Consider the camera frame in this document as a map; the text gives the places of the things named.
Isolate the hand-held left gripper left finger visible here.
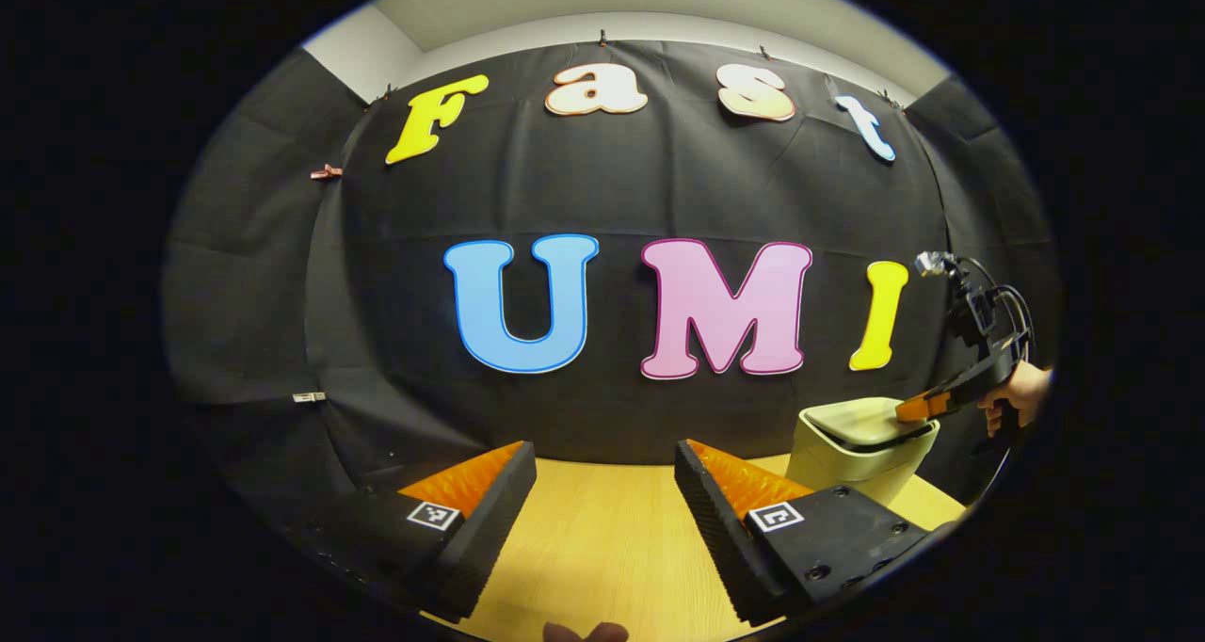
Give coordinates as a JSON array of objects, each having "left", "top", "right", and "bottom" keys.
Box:
[{"left": 292, "top": 441, "right": 538, "bottom": 624}]

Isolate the wooden desktop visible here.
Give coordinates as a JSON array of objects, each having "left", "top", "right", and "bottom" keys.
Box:
[{"left": 419, "top": 454, "right": 969, "bottom": 642}]

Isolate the black backdrop cloth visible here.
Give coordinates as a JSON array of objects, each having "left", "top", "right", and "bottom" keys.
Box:
[{"left": 160, "top": 40, "right": 1055, "bottom": 530}]

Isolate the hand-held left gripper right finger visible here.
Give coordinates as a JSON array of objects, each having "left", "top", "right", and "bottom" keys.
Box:
[{"left": 673, "top": 439, "right": 935, "bottom": 627}]

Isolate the pale green desktop garbage bin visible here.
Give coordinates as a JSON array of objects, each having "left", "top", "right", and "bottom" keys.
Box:
[{"left": 786, "top": 397, "right": 940, "bottom": 509}]

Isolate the black cable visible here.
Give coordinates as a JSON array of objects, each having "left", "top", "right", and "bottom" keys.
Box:
[{"left": 958, "top": 254, "right": 1036, "bottom": 365}]

